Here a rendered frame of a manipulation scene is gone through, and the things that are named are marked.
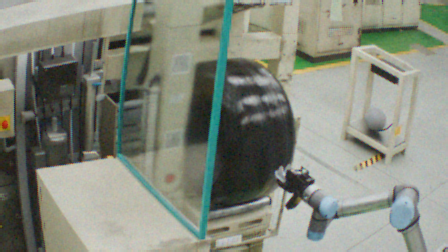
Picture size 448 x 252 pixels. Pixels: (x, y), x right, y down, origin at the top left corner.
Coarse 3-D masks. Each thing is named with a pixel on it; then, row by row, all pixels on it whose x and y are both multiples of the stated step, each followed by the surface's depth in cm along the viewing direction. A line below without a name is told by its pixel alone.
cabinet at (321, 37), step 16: (304, 0) 733; (320, 0) 720; (336, 0) 737; (352, 0) 759; (304, 16) 740; (320, 16) 728; (336, 16) 747; (352, 16) 769; (304, 32) 746; (320, 32) 738; (336, 32) 757; (352, 32) 778; (304, 48) 752; (320, 48) 747; (336, 48) 767; (352, 48) 790
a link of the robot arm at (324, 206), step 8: (312, 192) 261; (320, 192) 260; (312, 200) 259; (320, 200) 257; (328, 200) 255; (312, 208) 261; (320, 208) 255; (328, 208) 253; (336, 208) 256; (320, 216) 257; (328, 216) 255
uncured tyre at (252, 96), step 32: (256, 64) 291; (224, 96) 275; (256, 96) 277; (224, 128) 275; (256, 128) 273; (288, 128) 281; (224, 160) 278; (256, 160) 275; (288, 160) 284; (224, 192) 284; (256, 192) 288
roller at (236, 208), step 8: (256, 200) 303; (264, 200) 305; (216, 208) 294; (224, 208) 295; (232, 208) 297; (240, 208) 298; (248, 208) 301; (256, 208) 304; (208, 216) 291; (216, 216) 293
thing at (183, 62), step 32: (160, 0) 210; (192, 0) 194; (224, 0) 181; (128, 32) 229; (160, 32) 211; (192, 32) 196; (224, 32) 182; (128, 64) 232; (160, 64) 213; (192, 64) 198; (224, 64) 187; (128, 96) 235; (160, 96) 215; (192, 96) 200; (128, 128) 238; (160, 128) 218; (192, 128) 202; (128, 160) 241; (160, 160) 221; (192, 160) 205; (160, 192) 224; (192, 192) 207; (192, 224) 211
